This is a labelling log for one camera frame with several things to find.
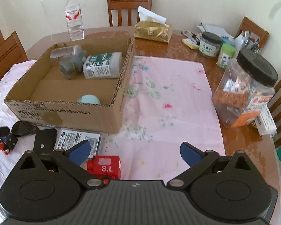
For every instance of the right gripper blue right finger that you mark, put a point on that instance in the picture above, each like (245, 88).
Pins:
(200, 164)

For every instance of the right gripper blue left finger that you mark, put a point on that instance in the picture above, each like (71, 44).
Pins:
(69, 162)

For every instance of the white labelled package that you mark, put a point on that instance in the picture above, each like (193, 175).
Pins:
(67, 138)

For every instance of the black square box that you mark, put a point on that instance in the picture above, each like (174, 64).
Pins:
(45, 141)

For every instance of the red toy train car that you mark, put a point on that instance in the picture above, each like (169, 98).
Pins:
(105, 167)

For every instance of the light blue round lid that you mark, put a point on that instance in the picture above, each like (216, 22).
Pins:
(89, 99)

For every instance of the grey elephant toy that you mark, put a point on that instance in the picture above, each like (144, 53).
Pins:
(74, 64)

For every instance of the white green medical bottle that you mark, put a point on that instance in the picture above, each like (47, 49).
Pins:
(107, 65)

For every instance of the clear plastic jar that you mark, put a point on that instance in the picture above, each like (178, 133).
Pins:
(65, 52)

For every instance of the black oval object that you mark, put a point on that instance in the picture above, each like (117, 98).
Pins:
(23, 128)

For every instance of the pink floral tablecloth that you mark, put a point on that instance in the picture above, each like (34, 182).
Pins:
(168, 102)

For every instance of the open cardboard box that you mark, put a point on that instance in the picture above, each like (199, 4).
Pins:
(44, 96)

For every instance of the small white carton box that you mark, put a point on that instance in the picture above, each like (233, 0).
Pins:
(265, 123)

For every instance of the wooden chair left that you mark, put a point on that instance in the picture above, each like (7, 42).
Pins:
(11, 53)

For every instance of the large clear black-lid jar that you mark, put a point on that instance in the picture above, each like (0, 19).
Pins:
(246, 86)

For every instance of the green-lid small container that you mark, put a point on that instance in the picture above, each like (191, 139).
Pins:
(227, 52)

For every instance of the small black-lid glass jar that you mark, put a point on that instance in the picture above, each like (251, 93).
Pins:
(209, 44)

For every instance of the yellow sticky note pad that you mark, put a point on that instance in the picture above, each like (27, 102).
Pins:
(190, 44)

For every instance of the pile of pens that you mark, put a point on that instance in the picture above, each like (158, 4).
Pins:
(192, 36)

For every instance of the cup of pens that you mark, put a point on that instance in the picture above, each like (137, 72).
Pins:
(251, 41)

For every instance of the white papers stack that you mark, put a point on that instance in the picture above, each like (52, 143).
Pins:
(219, 31)

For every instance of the gold tissue pack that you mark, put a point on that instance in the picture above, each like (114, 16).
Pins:
(152, 27)

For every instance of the clear plastic water bottle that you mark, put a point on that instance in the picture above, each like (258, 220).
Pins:
(74, 20)

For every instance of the wooden chair far right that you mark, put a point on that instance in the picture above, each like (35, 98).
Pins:
(248, 25)

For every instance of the wooden chair far middle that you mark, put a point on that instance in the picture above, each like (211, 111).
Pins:
(128, 5)

